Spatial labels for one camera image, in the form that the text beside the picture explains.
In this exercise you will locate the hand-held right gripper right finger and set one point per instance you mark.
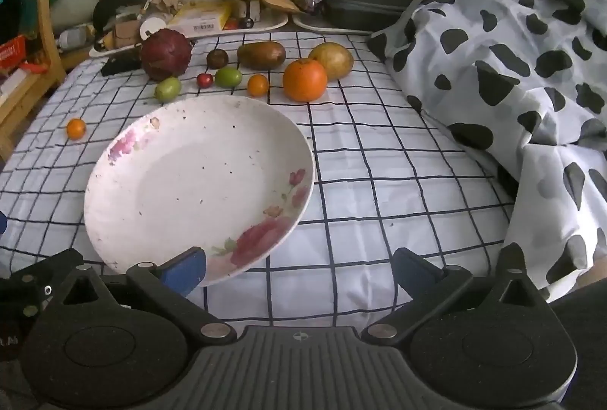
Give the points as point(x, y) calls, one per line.
point(410, 270)

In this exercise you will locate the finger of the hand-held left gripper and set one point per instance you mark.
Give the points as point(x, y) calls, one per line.
point(52, 270)
point(2, 223)

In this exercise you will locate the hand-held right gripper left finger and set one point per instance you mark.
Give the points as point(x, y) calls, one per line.
point(182, 272)

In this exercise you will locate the white floral plate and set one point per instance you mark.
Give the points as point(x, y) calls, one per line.
point(199, 182)

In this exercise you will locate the small orange kumquat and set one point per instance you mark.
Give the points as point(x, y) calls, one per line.
point(76, 129)

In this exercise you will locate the green jujube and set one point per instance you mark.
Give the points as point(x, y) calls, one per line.
point(168, 89)
point(228, 77)

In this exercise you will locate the small tangerine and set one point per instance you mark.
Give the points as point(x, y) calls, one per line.
point(258, 85)

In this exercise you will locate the large orange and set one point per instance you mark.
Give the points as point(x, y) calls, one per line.
point(305, 80)

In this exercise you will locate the large dark red fruit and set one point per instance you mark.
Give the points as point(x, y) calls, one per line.
point(166, 54)

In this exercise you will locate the yellow-green mango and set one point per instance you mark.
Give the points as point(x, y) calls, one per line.
point(337, 58)

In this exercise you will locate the checkered white bed sheet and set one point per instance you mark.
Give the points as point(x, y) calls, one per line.
point(379, 182)

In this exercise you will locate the red packet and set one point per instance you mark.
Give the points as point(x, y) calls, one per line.
point(12, 50)

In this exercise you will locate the red cherry tomato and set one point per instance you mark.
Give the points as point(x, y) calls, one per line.
point(205, 80)

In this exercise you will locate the black flat device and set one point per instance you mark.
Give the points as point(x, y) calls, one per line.
point(118, 66)

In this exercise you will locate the white bottle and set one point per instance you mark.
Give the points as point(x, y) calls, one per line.
point(73, 38)

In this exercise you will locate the wooden chair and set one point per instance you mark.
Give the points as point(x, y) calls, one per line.
point(45, 21)

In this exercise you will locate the dark passion fruit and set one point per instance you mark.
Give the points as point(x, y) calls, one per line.
point(217, 58)

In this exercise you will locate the small brown cardboard box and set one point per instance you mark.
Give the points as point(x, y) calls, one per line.
point(125, 30)

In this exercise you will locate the brown-green mango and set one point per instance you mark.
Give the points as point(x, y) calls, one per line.
point(261, 55)

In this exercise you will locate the cow print blanket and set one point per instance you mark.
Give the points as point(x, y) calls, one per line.
point(512, 59)

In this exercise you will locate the black round object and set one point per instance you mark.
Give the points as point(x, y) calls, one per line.
point(105, 9)

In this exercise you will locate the white round lid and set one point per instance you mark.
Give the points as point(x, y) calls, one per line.
point(151, 27)

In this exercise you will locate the yellow cardboard box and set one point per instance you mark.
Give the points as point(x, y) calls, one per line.
point(199, 19)

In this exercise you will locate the white tray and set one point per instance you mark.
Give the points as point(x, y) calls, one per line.
point(313, 25)

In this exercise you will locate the grey zip case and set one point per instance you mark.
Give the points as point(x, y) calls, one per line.
point(360, 7)

